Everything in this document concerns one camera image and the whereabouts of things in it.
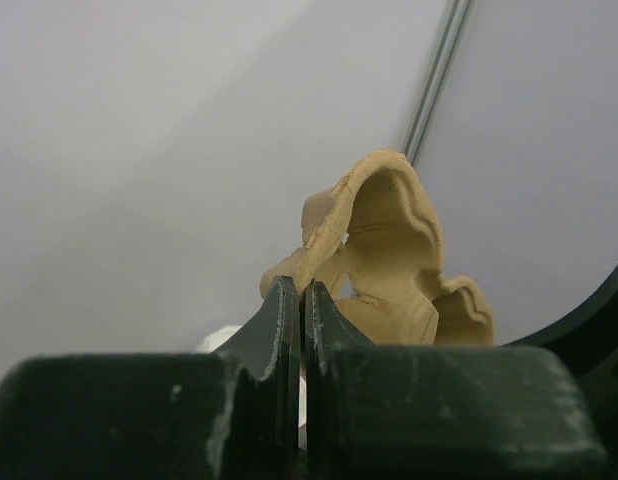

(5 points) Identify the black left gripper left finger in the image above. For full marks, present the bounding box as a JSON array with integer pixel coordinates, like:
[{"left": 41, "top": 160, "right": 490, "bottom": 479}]
[{"left": 208, "top": 277, "right": 300, "bottom": 479}]

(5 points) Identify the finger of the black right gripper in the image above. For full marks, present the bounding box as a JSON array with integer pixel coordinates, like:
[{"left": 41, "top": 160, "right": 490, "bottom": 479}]
[{"left": 512, "top": 265, "right": 618, "bottom": 415}]

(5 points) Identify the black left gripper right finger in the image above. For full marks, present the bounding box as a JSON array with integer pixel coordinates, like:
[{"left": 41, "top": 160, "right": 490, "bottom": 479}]
[{"left": 303, "top": 280, "right": 371, "bottom": 479}]

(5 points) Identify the brown pulp cup carrier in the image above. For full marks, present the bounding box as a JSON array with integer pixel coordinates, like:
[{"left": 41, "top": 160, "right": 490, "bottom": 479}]
[{"left": 260, "top": 149, "right": 495, "bottom": 345}]

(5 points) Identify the white bucket hat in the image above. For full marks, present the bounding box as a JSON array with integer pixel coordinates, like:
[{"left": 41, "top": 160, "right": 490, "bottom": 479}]
[{"left": 193, "top": 325, "right": 307, "bottom": 431}]

